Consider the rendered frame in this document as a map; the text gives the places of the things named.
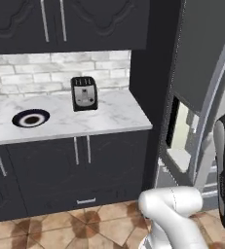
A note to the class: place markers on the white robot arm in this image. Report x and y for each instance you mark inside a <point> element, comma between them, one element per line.
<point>172,207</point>

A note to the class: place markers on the dark wall cupboard door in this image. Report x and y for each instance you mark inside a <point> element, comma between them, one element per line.
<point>107,22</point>
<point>16,22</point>

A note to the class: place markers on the dark base cupboard door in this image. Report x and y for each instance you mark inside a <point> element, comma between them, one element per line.
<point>45,178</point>
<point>0,197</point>
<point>117,165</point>

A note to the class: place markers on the dark grey fridge door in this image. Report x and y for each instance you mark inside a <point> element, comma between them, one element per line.
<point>201,48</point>

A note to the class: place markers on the dark blue white plate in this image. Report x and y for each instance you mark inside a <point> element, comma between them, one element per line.
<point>31,118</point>

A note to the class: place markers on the black toaster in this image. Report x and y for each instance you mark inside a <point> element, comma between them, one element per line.
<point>84,95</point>

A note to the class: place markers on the dark grey fridge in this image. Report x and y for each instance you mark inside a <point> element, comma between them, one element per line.
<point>149,64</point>

